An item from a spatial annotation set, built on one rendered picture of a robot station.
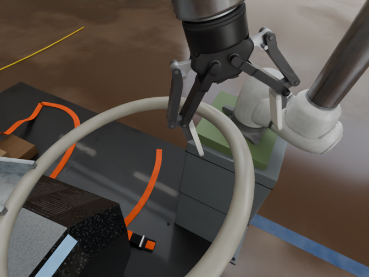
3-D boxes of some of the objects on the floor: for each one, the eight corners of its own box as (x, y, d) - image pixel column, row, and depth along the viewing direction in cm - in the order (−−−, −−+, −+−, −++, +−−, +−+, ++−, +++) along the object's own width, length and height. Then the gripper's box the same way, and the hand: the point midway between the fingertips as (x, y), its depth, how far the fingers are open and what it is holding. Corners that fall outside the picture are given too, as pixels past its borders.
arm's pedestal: (195, 172, 195) (213, 87, 138) (256, 200, 183) (305, 120, 125) (163, 226, 163) (171, 144, 105) (235, 265, 150) (288, 197, 93)
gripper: (301, -37, 30) (297, 101, 45) (112, 34, 32) (167, 145, 46) (340, -28, 25) (322, 127, 39) (108, 59, 27) (172, 176, 41)
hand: (236, 133), depth 42 cm, fingers open, 13 cm apart
